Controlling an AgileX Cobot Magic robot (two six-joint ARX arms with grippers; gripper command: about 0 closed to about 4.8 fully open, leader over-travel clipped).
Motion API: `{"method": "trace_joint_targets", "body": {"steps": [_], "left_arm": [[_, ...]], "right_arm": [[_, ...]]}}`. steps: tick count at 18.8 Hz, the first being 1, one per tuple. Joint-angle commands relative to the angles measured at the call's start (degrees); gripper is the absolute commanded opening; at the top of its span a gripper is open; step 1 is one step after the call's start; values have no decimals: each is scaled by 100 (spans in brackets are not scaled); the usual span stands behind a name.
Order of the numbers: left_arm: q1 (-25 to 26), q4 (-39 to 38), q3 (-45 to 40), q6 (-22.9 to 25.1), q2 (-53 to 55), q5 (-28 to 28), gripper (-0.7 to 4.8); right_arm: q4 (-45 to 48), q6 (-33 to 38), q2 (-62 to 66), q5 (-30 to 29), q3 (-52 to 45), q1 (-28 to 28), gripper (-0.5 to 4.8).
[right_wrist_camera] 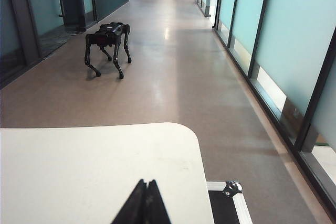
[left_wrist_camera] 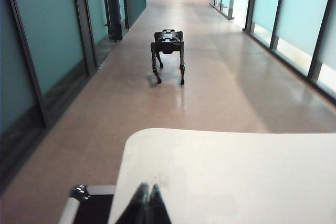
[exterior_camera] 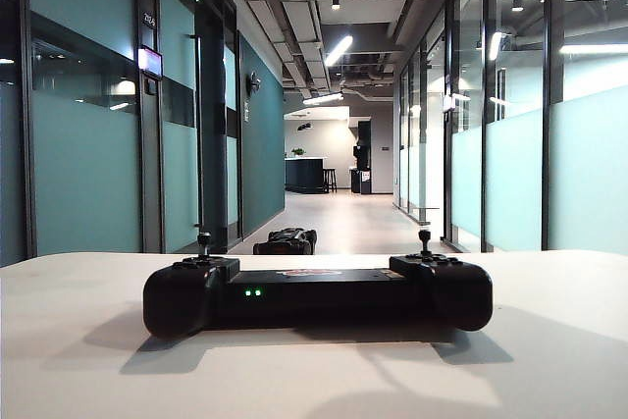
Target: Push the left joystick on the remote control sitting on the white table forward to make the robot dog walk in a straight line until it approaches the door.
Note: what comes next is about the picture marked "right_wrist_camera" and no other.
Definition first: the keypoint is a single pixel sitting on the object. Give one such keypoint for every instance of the black quadruped robot dog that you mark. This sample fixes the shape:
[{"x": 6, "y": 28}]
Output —
[{"x": 107, "y": 33}]

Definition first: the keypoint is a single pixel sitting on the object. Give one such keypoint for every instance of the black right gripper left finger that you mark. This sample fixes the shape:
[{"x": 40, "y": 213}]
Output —
[{"x": 134, "y": 208}]

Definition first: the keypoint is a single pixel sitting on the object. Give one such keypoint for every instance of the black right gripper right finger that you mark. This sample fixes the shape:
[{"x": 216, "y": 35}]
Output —
[{"x": 155, "y": 208}]

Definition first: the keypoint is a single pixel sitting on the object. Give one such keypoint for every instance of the black aluminium-edged flight case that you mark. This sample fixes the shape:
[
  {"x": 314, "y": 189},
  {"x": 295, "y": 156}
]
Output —
[{"x": 225, "y": 208}]

